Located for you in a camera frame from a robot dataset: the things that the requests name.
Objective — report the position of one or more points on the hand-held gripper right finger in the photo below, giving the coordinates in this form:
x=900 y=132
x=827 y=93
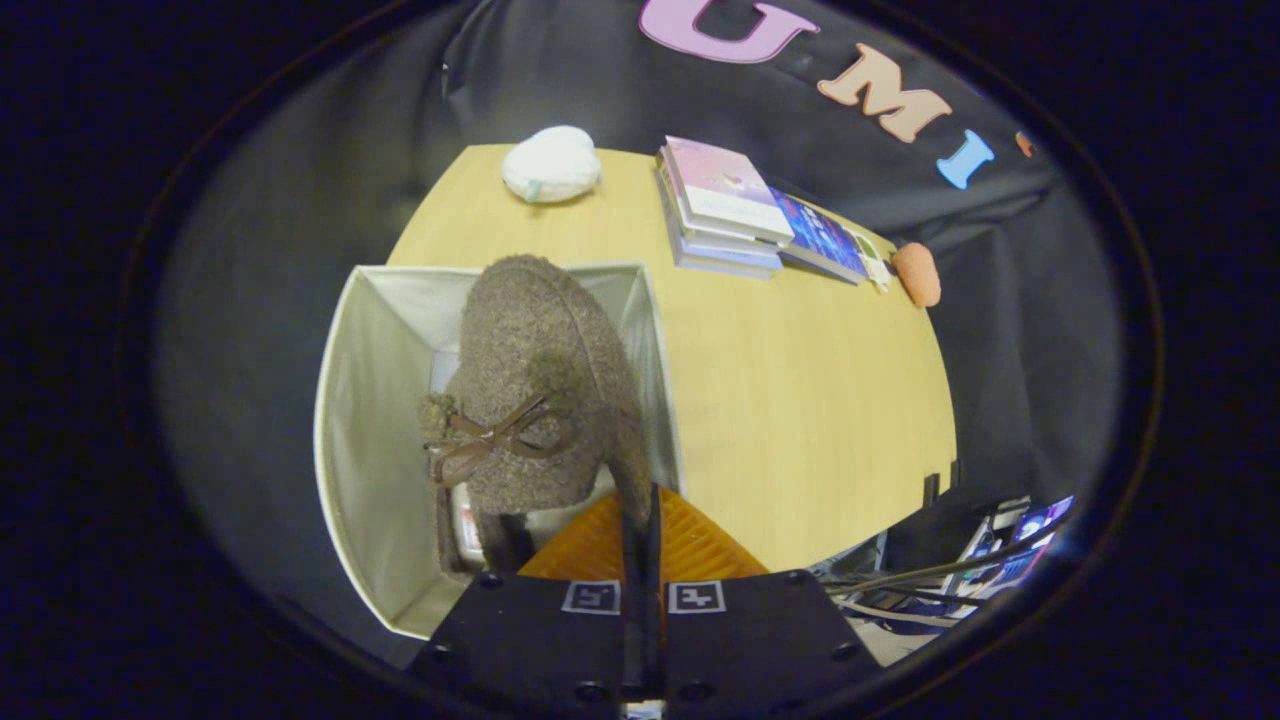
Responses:
x=770 y=640

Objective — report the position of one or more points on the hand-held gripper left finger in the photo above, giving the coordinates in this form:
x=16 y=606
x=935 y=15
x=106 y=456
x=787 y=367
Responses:
x=520 y=645

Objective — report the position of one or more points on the brown fuzzy slipper shoe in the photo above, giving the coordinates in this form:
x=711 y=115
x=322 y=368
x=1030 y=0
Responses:
x=530 y=330
x=463 y=530

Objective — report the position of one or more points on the grey fabric storage box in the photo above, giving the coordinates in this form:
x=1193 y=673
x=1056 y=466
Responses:
x=375 y=450

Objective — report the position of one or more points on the black flat device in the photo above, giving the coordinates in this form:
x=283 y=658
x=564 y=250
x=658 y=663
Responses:
x=940 y=530

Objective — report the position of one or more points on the thin black upright bar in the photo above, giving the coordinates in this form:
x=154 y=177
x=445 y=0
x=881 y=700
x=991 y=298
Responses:
x=931 y=490

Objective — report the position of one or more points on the colourful printed packets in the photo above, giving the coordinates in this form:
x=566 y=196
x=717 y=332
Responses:
x=1030 y=545

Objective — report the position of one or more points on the pale blue cover book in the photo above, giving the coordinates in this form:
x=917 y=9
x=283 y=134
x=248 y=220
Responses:
x=715 y=264

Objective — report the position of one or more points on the pale yellow leaflet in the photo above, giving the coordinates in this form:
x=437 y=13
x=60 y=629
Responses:
x=872 y=262

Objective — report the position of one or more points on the orange oval sponge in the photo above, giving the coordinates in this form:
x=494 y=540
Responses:
x=917 y=275

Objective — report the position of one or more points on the dark blue glossy book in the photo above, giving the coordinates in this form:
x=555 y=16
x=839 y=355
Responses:
x=825 y=240

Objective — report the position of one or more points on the white cover book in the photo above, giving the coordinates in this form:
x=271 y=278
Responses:
x=700 y=238

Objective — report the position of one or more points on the black backdrop cloth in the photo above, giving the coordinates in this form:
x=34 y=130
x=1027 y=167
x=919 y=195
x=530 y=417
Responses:
x=1000 y=300

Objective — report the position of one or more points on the pink cover book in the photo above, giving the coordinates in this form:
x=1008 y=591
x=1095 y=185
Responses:
x=725 y=190

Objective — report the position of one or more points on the white plush toy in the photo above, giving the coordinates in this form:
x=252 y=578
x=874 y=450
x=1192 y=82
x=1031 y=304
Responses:
x=550 y=165

